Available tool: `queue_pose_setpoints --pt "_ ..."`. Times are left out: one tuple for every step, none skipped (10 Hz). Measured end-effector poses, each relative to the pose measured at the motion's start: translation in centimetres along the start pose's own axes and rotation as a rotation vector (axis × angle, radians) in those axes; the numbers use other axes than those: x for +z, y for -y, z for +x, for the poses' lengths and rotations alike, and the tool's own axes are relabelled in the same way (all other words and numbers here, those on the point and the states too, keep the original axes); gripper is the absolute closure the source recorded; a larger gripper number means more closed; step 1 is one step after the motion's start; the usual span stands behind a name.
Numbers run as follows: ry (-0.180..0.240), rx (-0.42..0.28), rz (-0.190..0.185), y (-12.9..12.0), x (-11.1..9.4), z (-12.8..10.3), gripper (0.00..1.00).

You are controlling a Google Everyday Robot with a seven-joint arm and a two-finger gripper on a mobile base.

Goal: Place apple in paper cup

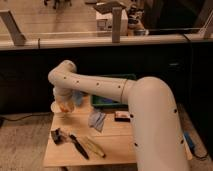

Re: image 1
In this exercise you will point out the light blue object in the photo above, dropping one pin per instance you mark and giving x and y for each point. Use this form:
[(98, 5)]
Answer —
[(78, 98)]

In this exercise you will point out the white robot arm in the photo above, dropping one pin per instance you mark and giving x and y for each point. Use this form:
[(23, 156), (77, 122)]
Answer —
[(157, 133)]

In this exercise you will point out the white cardboard box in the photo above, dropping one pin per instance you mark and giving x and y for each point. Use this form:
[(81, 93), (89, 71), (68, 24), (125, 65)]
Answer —
[(104, 22)]

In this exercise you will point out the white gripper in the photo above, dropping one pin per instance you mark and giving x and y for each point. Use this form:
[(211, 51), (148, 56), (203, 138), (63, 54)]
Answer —
[(62, 95)]

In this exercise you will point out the white paper cup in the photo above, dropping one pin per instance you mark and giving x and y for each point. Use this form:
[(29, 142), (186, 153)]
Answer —
[(55, 108)]

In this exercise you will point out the orange apple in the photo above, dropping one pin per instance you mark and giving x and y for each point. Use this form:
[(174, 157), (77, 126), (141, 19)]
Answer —
[(66, 107)]

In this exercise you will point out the black metal clip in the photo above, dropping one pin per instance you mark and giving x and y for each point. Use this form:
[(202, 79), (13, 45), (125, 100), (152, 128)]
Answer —
[(58, 136)]

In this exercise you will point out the small dark box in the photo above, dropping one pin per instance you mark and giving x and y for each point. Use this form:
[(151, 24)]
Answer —
[(122, 116)]

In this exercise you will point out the blue grey cloth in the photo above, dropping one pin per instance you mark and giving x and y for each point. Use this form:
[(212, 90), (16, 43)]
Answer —
[(96, 120)]

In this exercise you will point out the green plastic bin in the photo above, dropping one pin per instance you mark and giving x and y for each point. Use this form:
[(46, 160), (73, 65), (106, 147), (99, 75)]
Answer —
[(104, 103)]

